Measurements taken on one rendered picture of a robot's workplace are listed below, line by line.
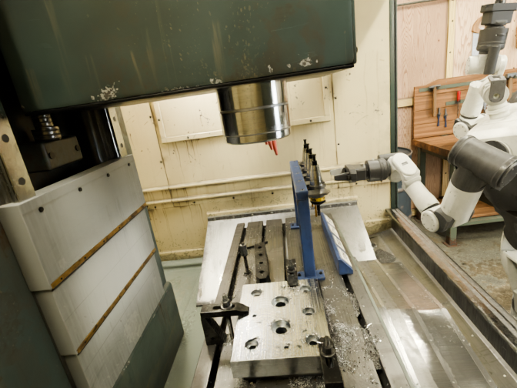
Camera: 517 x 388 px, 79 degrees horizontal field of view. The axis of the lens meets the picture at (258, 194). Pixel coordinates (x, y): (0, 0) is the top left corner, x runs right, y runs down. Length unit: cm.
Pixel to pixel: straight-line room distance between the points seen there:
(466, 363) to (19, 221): 118
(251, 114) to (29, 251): 50
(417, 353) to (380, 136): 111
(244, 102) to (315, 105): 112
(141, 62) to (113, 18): 8
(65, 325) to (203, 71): 58
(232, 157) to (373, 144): 78
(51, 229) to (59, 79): 29
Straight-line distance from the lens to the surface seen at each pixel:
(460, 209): 116
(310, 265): 113
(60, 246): 77
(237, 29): 62
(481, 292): 135
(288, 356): 78
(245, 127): 67
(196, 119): 180
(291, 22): 62
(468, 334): 137
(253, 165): 179
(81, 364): 87
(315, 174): 106
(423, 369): 113
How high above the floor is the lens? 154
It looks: 18 degrees down
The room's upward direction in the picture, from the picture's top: 8 degrees counter-clockwise
